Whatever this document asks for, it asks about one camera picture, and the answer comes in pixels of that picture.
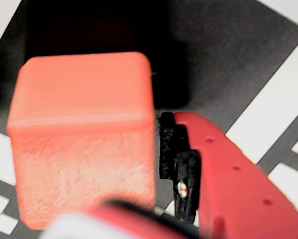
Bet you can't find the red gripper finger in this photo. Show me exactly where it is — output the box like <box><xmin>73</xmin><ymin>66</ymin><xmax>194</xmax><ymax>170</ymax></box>
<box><xmin>158</xmin><ymin>112</ymin><xmax>298</xmax><ymax>239</ymax></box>

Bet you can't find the orange cube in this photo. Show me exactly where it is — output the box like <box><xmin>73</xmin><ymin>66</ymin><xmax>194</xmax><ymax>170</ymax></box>
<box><xmin>6</xmin><ymin>51</ymin><xmax>156</xmax><ymax>231</ymax></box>

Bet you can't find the black white marker mat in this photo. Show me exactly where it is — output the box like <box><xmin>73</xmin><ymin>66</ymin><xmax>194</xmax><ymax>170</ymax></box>
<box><xmin>0</xmin><ymin>0</ymin><xmax>298</xmax><ymax>239</ymax></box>

